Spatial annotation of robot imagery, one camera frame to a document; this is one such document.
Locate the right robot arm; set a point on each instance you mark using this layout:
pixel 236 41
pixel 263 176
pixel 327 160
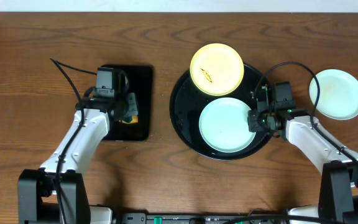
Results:
pixel 338 165

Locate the light green plate front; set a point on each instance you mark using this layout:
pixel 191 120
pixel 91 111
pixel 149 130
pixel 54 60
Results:
pixel 338 97

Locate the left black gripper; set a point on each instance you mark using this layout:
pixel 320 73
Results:
pixel 132 107

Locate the round black tray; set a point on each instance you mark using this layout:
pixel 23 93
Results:
pixel 187 103

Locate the green yellow sponge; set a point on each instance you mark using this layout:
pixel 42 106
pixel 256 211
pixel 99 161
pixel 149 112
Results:
pixel 130 120

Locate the black rectangular tray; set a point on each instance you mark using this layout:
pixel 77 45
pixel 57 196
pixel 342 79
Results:
pixel 140 83

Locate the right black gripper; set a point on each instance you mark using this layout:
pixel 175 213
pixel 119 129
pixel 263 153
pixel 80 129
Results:
pixel 266 94

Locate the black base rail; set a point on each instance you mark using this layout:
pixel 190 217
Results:
pixel 143 218

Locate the light green plate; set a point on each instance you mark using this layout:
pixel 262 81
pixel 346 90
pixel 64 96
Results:
pixel 338 97
pixel 223 125

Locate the yellow plate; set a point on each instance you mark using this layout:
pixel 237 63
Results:
pixel 216 69

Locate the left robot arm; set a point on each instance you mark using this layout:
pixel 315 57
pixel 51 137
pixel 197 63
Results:
pixel 55 192

